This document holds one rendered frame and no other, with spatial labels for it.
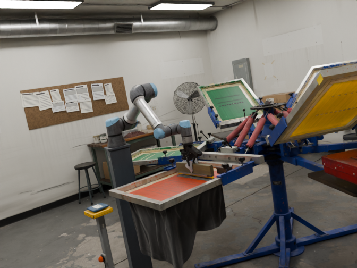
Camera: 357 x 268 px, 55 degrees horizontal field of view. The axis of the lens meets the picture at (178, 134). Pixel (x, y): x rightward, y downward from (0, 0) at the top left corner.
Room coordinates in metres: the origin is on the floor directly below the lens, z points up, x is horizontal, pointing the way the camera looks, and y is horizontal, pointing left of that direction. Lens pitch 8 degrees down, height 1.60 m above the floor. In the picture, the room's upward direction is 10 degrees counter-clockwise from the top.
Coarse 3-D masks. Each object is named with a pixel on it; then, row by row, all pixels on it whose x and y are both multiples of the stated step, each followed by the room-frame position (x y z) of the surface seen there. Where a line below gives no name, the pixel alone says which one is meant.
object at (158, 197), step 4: (216, 172) 2.38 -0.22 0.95; (188, 180) 2.30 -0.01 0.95; (192, 180) 2.28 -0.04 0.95; (196, 180) 2.27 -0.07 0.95; (200, 180) 2.25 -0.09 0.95; (204, 180) 2.24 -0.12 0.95; (200, 184) 2.16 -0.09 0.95; (180, 192) 2.06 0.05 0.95; (148, 196) 2.09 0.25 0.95; (152, 196) 2.08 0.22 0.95; (156, 196) 2.07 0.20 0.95; (160, 196) 2.05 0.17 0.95; (164, 196) 2.04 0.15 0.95; (168, 196) 2.02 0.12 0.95; (160, 200) 1.97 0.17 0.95
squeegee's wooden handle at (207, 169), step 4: (176, 164) 2.48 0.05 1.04; (180, 164) 2.44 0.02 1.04; (184, 164) 2.40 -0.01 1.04; (192, 164) 2.34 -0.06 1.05; (196, 164) 2.31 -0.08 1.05; (200, 164) 2.28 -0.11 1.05; (204, 164) 2.27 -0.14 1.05; (180, 168) 2.45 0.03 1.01; (184, 168) 2.41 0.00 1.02; (192, 168) 2.34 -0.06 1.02; (196, 168) 2.31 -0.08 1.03; (200, 168) 2.28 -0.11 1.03; (204, 168) 2.25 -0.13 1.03; (208, 168) 2.21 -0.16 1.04; (212, 168) 2.22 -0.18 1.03; (192, 172) 2.35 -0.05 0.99; (196, 172) 2.32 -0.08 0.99; (200, 172) 2.28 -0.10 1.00; (204, 172) 2.25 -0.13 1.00; (208, 172) 2.22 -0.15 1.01; (212, 172) 2.22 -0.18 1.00; (208, 176) 2.22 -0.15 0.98
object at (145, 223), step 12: (132, 204) 2.23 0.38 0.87; (132, 216) 2.25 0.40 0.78; (144, 216) 2.12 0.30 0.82; (156, 216) 2.01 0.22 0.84; (168, 216) 1.91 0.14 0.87; (144, 228) 2.15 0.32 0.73; (156, 228) 2.05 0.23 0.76; (168, 228) 1.93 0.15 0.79; (144, 240) 2.19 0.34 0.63; (156, 240) 2.07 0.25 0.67; (168, 240) 1.96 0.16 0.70; (144, 252) 2.21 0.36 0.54; (156, 252) 2.09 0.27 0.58; (168, 252) 2.00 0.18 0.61
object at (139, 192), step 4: (176, 176) 2.47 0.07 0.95; (164, 180) 2.41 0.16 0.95; (152, 184) 2.36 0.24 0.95; (156, 184) 2.34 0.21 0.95; (144, 188) 2.29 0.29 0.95; (132, 192) 2.23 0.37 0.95; (136, 192) 2.22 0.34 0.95; (140, 192) 2.20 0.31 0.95; (144, 192) 2.19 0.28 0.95; (148, 192) 2.17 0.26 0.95; (152, 192) 2.16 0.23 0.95; (144, 196) 2.11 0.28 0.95
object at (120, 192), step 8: (176, 168) 2.58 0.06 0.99; (152, 176) 2.44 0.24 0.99; (160, 176) 2.48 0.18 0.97; (128, 184) 2.33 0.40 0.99; (136, 184) 2.34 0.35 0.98; (144, 184) 2.39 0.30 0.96; (208, 184) 2.03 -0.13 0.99; (216, 184) 2.07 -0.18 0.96; (112, 192) 2.21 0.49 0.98; (120, 192) 2.15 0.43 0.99; (184, 192) 1.93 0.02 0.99; (192, 192) 1.94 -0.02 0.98; (200, 192) 1.98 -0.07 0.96; (128, 200) 2.06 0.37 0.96; (136, 200) 1.99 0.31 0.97; (144, 200) 1.91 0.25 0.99; (152, 200) 1.88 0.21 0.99; (168, 200) 1.83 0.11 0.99; (176, 200) 1.87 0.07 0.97; (160, 208) 1.80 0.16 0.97
